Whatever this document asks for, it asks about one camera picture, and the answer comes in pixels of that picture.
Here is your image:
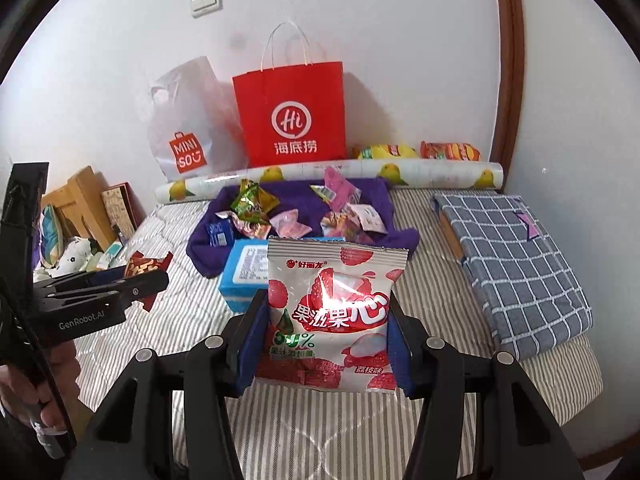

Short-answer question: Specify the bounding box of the striped quilted bed cover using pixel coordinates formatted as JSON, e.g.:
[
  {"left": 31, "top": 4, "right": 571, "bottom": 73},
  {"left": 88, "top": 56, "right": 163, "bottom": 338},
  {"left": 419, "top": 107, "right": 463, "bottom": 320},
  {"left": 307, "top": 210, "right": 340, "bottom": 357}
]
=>
[{"left": 71, "top": 186, "right": 606, "bottom": 480}]

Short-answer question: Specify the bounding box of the white pink small packet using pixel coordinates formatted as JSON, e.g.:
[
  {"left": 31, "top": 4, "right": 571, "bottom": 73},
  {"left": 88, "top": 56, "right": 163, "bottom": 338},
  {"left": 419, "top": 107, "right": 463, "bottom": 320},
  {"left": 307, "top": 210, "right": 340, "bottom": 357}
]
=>
[{"left": 346, "top": 204, "right": 387, "bottom": 234}]

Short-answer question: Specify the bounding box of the red Haidilao paper bag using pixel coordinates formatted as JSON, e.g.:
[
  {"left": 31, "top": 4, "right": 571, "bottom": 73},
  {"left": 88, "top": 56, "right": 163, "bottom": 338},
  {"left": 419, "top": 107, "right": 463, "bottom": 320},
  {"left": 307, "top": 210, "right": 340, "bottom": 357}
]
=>
[{"left": 232, "top": 21, "right": 347, "bottom": 167}]

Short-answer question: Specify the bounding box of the white red lychee candy bag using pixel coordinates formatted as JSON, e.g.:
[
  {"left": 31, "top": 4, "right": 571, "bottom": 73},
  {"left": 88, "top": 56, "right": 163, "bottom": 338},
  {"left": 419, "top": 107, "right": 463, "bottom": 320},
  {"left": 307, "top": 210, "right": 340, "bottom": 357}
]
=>
[{"left": 257, "top": 238, "right": 409, "bottom": 392}]

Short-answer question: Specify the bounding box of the blue tissue pack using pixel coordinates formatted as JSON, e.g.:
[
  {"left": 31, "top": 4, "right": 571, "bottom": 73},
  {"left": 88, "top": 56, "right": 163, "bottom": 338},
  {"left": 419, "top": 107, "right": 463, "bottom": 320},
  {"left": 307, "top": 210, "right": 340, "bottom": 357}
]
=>
[{"left": 219, "top": 237, "right": 344, "bottom": 313}]

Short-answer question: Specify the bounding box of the brown framed picture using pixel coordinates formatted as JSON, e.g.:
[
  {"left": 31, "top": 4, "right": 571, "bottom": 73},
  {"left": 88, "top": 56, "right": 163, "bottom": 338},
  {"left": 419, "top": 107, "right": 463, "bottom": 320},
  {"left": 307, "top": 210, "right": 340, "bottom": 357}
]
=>
[{"left": 101, "top": 182, "right": 143, "bottom": 243}]

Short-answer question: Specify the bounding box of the lemon print paper roll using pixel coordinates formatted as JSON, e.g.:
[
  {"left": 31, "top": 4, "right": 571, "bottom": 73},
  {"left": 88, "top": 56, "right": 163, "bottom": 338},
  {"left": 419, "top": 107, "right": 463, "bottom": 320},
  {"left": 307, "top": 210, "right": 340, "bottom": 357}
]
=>
[{"left": 155, "top": 158, "right": 504, "bottom": 205}]

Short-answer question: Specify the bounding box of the pale pink small packet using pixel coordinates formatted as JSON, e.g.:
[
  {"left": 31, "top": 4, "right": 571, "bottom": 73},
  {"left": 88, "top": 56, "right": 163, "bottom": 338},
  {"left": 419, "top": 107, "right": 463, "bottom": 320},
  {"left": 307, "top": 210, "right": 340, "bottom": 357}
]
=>
[{"left": 270, "top": 208, "right": 312, "bottom": 240}]

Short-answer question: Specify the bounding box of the white wall switch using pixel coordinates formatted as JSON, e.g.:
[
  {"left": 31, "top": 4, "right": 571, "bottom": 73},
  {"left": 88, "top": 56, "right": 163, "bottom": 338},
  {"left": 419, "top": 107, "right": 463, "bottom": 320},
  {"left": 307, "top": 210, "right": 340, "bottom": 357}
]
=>
[{"left": 189, "top": 0, "right": 222, "bottom": 18}]

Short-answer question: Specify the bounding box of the white Miniso plastic bag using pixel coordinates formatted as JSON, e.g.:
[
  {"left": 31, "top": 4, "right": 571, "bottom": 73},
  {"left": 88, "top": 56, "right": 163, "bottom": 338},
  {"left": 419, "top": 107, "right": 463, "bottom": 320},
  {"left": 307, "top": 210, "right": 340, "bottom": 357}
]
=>
[{"left": 148, "top": 56, "right": 247, "bottom": 181}]

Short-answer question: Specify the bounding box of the left hand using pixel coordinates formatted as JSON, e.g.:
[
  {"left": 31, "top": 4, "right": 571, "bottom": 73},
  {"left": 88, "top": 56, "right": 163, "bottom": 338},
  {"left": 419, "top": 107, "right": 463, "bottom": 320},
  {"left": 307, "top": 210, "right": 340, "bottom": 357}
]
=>
[{"left": 1, "top": 341, "right": 80, "bottom": 430}]

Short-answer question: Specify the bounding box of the pink yellow snack packet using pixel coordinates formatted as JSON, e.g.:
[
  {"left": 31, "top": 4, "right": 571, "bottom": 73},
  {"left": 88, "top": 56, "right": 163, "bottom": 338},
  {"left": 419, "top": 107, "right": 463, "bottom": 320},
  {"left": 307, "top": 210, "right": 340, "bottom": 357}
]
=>
[{"left": 323, "top": 167, "right": 361, "bottom": 212}]

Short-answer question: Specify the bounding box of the teal white tube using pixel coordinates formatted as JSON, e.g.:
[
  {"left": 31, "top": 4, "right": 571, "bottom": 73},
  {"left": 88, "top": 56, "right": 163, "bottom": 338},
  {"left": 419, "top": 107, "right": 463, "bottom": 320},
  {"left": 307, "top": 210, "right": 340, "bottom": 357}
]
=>
[{"left": 96, "top": 240, "right": 124, "bottom": 270}]

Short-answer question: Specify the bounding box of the yellow chips bag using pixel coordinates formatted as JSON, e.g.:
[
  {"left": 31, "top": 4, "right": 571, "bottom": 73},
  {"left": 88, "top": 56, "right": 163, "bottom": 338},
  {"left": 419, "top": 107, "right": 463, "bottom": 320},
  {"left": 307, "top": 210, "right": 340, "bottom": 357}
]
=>
[{"left": 357, "top": 144, "right": 420, "bottom": 159}]

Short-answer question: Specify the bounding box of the orange chips bag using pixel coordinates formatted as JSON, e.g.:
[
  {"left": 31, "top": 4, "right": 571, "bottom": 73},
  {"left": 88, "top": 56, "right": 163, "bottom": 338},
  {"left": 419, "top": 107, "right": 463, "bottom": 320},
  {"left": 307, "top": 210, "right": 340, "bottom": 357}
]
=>
[{"left": 420, "top": 141, "right": 482, "bottom": 162}]

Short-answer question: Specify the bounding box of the pink orange snack packet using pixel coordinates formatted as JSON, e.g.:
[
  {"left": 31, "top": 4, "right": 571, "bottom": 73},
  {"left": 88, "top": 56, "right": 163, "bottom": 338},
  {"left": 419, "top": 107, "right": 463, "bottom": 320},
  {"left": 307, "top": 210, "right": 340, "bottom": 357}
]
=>
[{"left": 320, "top": 211, "right": 374, "bottom": 245}]

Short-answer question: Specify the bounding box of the wooden side table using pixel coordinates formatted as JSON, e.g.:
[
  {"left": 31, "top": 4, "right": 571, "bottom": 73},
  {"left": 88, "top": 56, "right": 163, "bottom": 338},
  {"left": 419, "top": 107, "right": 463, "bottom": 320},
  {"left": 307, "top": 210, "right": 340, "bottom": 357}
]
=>
[{"left": 41, "top": 166, "right": 116, "bottom": 250}]

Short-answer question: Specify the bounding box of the purple towel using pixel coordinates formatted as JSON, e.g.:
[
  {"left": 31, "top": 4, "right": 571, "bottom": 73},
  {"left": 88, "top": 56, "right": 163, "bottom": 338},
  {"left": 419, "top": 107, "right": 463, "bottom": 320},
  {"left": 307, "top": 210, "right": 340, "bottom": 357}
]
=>
[{"left": 186, "top": 178, "right": 420, "bottom": 278}]

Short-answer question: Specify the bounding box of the brown wooden door frame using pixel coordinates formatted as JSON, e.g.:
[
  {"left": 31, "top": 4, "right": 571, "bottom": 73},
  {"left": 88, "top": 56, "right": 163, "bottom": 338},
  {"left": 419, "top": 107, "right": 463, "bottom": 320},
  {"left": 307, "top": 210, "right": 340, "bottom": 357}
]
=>
[{"left": 489, "top": 0, "right": 526, "bottom": 186}]

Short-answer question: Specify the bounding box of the green snack packet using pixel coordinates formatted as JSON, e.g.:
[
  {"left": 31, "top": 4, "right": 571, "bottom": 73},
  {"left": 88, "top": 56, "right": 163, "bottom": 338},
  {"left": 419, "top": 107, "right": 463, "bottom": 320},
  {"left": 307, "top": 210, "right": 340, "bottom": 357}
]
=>
[{"left": 231, "top": 179, "right": 280, "bottom": 224}]

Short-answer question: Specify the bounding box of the dark blue snack packet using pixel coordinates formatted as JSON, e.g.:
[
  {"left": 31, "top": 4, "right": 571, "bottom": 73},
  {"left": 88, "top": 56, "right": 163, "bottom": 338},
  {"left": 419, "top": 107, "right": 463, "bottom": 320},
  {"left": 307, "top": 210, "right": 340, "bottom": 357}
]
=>
[{"left": 206, "top": 218, "right": 235, "bottom": 248}]

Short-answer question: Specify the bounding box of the grey checked folded cloth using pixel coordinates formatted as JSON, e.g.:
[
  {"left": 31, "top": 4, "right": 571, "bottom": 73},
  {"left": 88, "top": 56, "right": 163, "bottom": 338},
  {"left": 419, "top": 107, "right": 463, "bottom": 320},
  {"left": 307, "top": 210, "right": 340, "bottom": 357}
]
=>
[{"left": 433, "top": 194, "right": 593, "bottom": 361}]

